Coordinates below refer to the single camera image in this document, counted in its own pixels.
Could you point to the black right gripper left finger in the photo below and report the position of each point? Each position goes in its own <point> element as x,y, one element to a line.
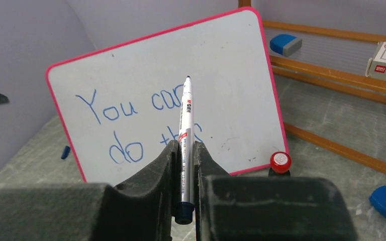
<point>137,209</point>

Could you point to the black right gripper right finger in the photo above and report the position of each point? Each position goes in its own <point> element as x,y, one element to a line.
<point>266,208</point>

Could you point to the white blue whiteboard marker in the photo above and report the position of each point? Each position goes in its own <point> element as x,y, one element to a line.
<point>185,207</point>

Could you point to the blue marker cap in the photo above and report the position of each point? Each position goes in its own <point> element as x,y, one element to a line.
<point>65,152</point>

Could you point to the pink-framed whiteboard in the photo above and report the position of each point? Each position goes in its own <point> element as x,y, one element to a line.
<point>120,106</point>

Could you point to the wooden shelf rack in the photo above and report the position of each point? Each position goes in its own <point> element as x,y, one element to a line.
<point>340,81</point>

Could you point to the blue grey board eraser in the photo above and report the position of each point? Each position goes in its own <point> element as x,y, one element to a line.
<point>285,44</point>

